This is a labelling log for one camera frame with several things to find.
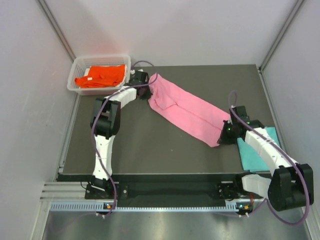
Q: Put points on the orange t shirt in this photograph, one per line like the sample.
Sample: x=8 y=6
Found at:
x=100 y=75

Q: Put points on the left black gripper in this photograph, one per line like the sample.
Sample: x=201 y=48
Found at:
x=147 y=96

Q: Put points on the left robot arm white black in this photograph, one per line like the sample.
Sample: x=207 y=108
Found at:
x=105 y=124

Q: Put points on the slotted white cable duct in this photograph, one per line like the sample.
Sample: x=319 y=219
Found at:
x=104 y=207

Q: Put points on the white plastic laundry basket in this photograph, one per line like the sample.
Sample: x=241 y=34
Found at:
x=82 y=64

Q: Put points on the pink t shirt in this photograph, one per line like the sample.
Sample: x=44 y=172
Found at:
x=186 y=111

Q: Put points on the folded teal t shirt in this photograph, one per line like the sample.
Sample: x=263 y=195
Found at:
x=250 y=159

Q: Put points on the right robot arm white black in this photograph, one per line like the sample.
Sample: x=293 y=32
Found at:
x=291 y=184

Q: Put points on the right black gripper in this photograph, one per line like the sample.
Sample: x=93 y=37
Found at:
x=223 y=139

